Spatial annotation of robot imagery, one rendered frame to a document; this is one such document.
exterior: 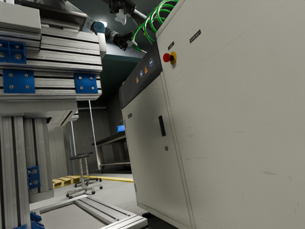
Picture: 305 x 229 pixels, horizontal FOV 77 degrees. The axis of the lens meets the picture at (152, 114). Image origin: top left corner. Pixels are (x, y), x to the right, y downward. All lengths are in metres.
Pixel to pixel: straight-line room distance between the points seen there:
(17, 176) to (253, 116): 0.85
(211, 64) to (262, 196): 0.40
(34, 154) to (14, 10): 0.55
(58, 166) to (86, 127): 1.96
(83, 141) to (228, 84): 7.20
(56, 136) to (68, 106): 5.64
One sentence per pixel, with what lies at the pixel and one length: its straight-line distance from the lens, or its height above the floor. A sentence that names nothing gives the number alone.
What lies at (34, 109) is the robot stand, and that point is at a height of 0.69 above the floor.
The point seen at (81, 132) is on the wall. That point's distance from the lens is 7.65.
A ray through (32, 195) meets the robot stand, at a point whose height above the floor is 0.36.
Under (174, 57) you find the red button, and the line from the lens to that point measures 0.82.
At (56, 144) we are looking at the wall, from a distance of 6.50.
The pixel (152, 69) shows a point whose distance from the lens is 0.99.
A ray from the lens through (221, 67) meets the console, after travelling 0.62.
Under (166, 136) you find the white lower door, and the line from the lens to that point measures 0.91.
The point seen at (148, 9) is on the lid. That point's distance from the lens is 1.87.
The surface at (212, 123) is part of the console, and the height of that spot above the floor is 0.50.
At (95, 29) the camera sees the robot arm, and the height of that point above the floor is 1.33.
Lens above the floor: 0.46
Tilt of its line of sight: 10 degrees up
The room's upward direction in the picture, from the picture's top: 11 degrees counter-clockwise
